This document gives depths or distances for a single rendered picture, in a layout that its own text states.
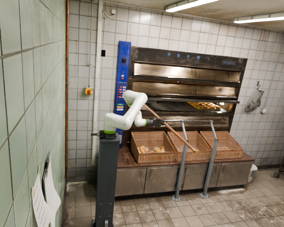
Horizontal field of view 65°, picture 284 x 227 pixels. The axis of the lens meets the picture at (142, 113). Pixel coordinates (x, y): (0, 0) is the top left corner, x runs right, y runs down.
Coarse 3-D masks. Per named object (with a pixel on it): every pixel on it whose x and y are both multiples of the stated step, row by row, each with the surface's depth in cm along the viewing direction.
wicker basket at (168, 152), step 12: (132, 132) 337; (144, 132) 343; (156, 132) 349; (132, 144) 331; (144, 144) 344; (156, 144) 351; (168, 144) 338; (144, 156) 303; (156, 156) 308; (168, 156) 315
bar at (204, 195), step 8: (168, 120) 309; (176, 120) 313; (184, 120) 316; (192, 120) 320; (200, 120) 324; (208, 120) 328; (184, 128) 312; (184, 136) 308; (184, 144) 305; (216, 144) 317; (184, 152) 306; (184, 160) 311; (208, 168) 332; (208, 176) 332; (208, 184) 338; (176, 192) 327; (200, 192) 350; (176, 200) 325
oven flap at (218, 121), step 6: (216, 120) 379; (222, 120) 382; (228, 120) 386; (132, 126) 333; (144, 126) 339; (150, 126) 342; (162, 126) 348; (174, 126) 354; (180, 126) 357; (186, 126) 360; (192, 126) 363; (198, 126) 366; (204, 126) 369; (210, 126) 373; (216, 126) 376; (222, 126) 380; (228, 126) 383
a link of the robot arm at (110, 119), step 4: (104, 116) 219; (108, 116) 215; (112, 116) 215; (116, 116) 215; (104, 120) 219; (108, 120) 215; (112, 120) 214; (104, 124) 219; (108, 124) 217; (112, 124) 215; (104, 128) 220; (108, 128) 218; (112, 128) 219; (108, 132) 219; (112, 132) 220
